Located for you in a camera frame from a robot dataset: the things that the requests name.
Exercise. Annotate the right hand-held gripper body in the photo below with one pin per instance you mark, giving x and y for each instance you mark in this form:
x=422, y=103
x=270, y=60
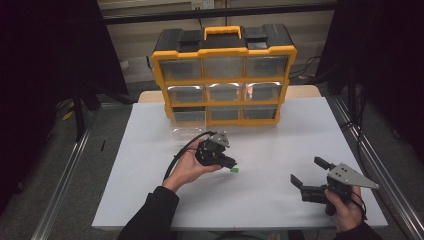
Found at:
x=340, y=188

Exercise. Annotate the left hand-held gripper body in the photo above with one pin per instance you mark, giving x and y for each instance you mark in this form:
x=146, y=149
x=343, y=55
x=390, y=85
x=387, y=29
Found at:
x=210, y=153

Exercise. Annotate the small green block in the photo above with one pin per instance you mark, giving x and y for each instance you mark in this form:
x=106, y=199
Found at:
x=234, y=170

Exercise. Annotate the clear plastic drawer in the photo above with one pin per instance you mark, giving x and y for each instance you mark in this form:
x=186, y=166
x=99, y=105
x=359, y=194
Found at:
x=189, y=121

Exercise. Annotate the yellow black drawer organizer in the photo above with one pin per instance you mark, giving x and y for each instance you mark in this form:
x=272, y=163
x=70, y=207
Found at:
x=223, y=43

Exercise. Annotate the person's right hand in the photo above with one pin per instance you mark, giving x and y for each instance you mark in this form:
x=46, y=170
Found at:
x=346, y=213

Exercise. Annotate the person's left hand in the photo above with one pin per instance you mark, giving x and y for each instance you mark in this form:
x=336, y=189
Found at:
x=185, y=168

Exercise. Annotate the set of clear organizer bins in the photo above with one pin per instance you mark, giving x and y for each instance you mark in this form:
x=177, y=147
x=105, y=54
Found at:
x=223, y=68

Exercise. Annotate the small black pen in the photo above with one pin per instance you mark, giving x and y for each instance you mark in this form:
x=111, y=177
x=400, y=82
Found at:
x=103, y=145

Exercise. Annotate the black curtain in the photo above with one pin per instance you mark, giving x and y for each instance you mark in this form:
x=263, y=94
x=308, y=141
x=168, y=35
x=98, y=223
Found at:
x=40, y=66
x=393, y=50

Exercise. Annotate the black metal stand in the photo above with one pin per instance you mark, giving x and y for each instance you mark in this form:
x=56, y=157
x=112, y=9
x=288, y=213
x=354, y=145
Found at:
x=79, y=110

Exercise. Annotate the black horizontal bar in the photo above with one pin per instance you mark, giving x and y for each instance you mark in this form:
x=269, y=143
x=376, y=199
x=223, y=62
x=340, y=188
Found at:
x=166, y=16

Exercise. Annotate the small yellow floor object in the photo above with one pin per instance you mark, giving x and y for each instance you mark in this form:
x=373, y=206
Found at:
x=67, y=116

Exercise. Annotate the aluminium floor rail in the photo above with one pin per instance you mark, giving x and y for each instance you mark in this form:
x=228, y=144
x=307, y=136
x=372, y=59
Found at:
x=66, y=173
x=376, y=156

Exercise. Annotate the white wall socket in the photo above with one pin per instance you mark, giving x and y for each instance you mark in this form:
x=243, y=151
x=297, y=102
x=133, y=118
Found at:
x=203, y=4

